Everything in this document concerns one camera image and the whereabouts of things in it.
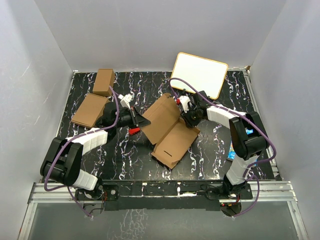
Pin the flat cardboard box stack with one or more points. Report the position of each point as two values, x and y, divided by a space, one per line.
90 110

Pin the aluminium frame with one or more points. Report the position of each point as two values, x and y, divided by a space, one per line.
272 214

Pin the red rectangular block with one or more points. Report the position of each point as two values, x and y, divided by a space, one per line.
134 131

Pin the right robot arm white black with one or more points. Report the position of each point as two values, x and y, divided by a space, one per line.
248 138

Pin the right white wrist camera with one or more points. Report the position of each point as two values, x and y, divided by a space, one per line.
184 101

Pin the small whiteboard with wooden frame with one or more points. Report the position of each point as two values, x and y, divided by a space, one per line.
203 74

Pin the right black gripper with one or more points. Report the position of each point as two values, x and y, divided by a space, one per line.
186 116

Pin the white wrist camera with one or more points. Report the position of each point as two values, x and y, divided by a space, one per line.
125 100
184 101

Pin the folded cardboard box upright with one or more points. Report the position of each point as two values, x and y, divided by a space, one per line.
104 80

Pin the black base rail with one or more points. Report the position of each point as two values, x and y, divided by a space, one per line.
162 194

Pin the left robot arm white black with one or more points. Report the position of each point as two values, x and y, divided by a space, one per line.
62 163

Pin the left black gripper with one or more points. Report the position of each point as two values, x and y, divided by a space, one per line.
137 119

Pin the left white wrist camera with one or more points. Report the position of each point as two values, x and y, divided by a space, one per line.
125 100

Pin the blue treehouse book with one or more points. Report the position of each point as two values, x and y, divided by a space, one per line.
231 153

